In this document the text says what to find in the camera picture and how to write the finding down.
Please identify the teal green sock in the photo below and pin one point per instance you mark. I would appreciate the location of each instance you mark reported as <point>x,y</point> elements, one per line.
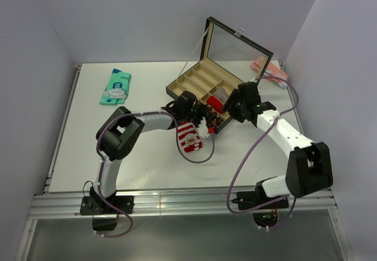
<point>117,88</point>

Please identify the red white striped santa sock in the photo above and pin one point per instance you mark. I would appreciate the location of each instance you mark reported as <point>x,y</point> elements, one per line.
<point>188,138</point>

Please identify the red rolled sock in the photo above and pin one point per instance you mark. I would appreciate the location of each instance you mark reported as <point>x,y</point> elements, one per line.
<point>215,104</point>

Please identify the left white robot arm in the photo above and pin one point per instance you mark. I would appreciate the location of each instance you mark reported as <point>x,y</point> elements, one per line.
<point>119,134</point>

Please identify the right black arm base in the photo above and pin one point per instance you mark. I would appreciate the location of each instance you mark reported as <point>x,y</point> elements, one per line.
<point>245,200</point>

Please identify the grey rolled sock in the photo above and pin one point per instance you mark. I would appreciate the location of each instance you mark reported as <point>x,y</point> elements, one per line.
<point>221,95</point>

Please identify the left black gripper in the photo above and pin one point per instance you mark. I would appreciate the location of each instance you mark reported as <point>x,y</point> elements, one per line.
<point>203,111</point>

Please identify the black compartment box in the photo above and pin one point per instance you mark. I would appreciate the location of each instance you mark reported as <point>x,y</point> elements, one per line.
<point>227,59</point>

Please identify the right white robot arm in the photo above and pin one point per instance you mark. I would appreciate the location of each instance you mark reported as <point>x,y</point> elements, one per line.
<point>309,166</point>

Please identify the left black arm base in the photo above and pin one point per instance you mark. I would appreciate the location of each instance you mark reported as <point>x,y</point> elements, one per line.
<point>104,217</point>

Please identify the brown argyle sock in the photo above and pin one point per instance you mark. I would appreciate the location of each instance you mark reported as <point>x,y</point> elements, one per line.
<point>216,119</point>

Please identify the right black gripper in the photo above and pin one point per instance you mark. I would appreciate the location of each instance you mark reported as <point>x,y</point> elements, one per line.
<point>235,93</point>

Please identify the pink sock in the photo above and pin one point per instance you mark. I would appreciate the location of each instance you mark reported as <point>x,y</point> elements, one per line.
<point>271,70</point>

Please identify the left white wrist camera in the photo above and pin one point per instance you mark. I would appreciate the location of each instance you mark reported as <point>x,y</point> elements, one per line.
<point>203,130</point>

